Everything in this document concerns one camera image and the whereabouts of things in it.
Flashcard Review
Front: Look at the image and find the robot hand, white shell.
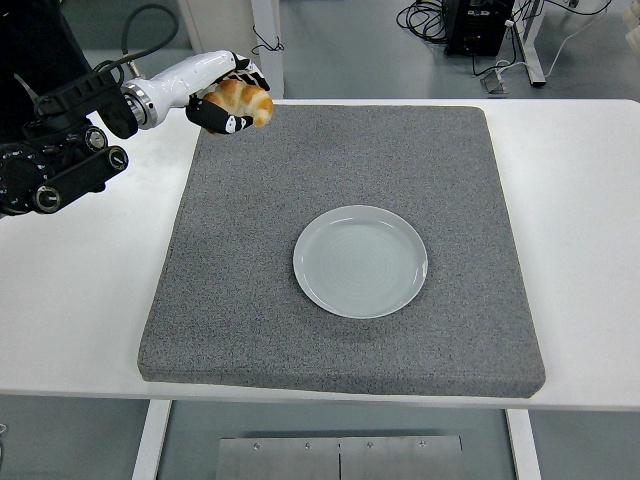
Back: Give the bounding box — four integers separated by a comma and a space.
148, 48, 274, 136

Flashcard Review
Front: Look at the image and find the golden croissant bread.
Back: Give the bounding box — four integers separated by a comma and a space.
202, 79, 275, 129

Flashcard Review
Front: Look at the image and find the pale grey round plate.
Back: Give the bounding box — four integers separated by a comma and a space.
292, 204, 430, 320

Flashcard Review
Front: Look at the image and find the grey metal plate with screws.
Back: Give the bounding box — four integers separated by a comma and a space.
218, 435, 465, 480

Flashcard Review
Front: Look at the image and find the person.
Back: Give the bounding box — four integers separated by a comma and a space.
0, 0, 95, 146

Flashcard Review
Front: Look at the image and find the grey speckled foam mat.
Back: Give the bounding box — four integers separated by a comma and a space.
136, 102, 547, 400

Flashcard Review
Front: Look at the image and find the black computer tower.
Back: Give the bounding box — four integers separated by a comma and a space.
444, 0, 516, 57

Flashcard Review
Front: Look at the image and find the small grey foot pedal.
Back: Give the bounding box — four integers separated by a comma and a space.
479, 69, 510, 96

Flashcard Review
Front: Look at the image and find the white desk leg with foot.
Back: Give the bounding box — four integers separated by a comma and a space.
513, 0, 547, 89

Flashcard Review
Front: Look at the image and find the white table leg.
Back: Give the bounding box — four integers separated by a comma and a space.
504, 408, 542, 480
130, 399, 172, 480

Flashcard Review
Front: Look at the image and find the thin black hanging cable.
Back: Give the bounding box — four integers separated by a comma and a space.
251, 24, 285, 56

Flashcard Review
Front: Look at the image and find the white furniture frame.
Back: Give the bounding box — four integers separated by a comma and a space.
178, 0, 286, 100

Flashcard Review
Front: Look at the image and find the black floor cable bundle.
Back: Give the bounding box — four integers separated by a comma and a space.
396, 0, 454, 47

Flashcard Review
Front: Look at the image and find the white floor cable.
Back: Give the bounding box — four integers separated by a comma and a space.
478, 0, 615, 81

